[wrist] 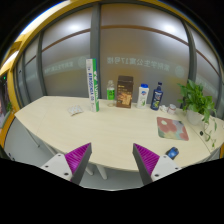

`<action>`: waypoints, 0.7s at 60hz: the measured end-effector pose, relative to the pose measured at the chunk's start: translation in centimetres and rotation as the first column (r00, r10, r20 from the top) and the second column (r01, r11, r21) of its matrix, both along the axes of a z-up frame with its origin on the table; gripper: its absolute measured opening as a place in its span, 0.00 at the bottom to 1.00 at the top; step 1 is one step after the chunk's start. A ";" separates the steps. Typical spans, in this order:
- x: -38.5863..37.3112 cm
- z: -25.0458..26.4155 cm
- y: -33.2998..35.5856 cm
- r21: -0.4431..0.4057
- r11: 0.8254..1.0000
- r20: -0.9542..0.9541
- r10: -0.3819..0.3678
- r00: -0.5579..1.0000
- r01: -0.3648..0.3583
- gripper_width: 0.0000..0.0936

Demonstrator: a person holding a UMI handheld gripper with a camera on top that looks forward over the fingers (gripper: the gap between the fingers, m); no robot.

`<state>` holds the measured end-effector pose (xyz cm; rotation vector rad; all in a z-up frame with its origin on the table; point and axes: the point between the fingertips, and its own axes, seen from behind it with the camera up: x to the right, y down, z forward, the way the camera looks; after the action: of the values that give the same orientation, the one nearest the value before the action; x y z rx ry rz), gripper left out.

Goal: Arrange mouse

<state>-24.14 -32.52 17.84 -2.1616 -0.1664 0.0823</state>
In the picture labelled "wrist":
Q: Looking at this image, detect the white tissue packet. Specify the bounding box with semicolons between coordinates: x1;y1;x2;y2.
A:
68;105;83;116

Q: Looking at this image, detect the white shampoo bottle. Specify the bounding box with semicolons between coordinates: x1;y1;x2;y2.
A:
137;83;149;109

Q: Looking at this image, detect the floral mouse pad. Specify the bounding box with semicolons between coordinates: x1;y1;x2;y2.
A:
157;117;189;141

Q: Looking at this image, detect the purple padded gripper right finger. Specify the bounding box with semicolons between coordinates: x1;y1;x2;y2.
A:
132;142;183;186

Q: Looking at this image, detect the brown cardboard box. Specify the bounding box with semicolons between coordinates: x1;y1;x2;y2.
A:
116;75;134;108

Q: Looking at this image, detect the blue black computer mouse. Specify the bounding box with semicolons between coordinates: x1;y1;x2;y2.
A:
166;147;179;160

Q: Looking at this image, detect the small white jar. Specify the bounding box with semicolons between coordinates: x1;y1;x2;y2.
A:
167;104;176;115

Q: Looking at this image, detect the small white cup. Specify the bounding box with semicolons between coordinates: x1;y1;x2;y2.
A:
160;105;168;112

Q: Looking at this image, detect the green potted plant white pot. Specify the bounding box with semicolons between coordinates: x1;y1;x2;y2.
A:
178;80;217;147

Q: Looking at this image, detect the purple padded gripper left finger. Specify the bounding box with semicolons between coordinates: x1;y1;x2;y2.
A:
40;142;93;186

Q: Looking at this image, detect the white green shuttlecock tube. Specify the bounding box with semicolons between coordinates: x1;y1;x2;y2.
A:
86;58;99;112

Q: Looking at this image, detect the dark blue shampoo bottle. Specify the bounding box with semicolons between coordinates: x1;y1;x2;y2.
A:
150;82;163;111

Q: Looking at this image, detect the clear green-label plastic bottle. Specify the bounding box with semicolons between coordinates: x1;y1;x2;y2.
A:
107;80;115;106

